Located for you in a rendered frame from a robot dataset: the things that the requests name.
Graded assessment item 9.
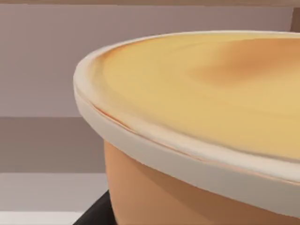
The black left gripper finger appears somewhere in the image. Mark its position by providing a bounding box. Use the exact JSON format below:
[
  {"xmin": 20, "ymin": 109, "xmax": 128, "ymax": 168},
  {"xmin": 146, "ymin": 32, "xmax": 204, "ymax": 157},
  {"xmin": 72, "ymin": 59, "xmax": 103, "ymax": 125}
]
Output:
[{"xmin": 72, "ymin": 190, "xmax": 118, "ymax": 225}]

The orange cup with cream lid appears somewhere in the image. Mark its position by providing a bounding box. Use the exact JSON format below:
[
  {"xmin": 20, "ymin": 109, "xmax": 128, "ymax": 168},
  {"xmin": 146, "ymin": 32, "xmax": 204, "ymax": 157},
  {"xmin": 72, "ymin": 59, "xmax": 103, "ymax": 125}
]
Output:
[{"xmin": 73, "ymin": 30, "xmax": 300, "ymax": 225}]

